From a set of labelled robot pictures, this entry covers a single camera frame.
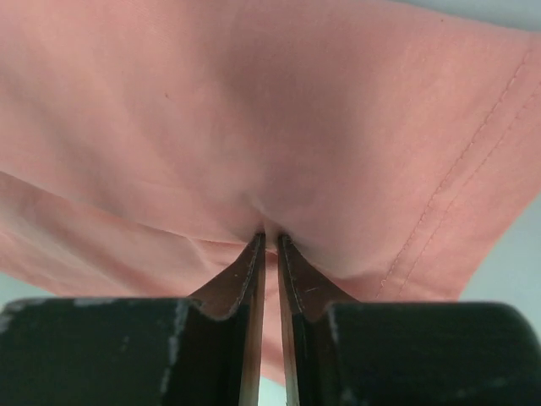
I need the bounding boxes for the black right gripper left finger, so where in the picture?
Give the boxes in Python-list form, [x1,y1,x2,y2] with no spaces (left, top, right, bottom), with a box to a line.
[1,234,265,405]

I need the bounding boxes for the salmon pink polo shirt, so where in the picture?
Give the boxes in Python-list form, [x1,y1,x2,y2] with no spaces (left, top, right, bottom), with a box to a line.
[0,0,541,388]

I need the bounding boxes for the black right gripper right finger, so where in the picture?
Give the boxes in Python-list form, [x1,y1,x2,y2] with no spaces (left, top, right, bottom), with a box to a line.
[277,234,540,405]

